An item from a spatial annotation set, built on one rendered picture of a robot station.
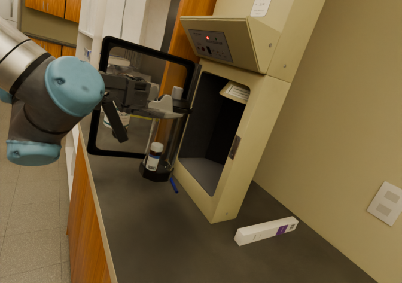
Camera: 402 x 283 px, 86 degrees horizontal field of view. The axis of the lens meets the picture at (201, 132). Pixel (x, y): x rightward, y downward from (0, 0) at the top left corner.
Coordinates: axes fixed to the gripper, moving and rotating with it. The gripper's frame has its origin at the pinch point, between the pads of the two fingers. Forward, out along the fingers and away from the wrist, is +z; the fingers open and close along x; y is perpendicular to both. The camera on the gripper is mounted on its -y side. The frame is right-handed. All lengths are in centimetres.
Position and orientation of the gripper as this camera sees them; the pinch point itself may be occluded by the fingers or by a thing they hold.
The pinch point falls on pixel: (171, 111)
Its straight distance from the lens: 61.5
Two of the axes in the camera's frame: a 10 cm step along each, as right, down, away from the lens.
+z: 8.2, 0.4, 5.7
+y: 2.6, -9.2, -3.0
